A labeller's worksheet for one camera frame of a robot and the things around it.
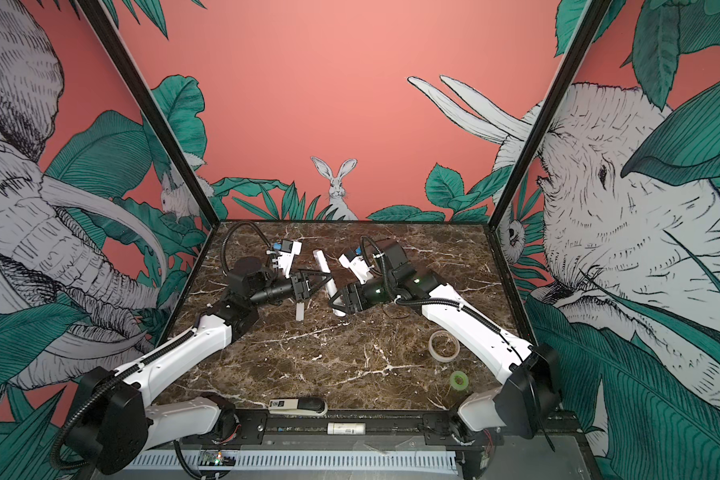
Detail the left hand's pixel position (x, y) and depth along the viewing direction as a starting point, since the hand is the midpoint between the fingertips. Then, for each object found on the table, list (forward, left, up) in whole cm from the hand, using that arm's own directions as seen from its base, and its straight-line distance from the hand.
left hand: (327, 274), depth 72 cm
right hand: (-6, -2, -2) cm, 7 cm away
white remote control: (-9, -3, -1) cm, 9 cm away
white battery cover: (+4, +12, -27) cm, 30 cm away
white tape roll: (-9, -33, -27) cm, 43 cm away
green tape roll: (-18, -37, -26) cm, 48 cm away
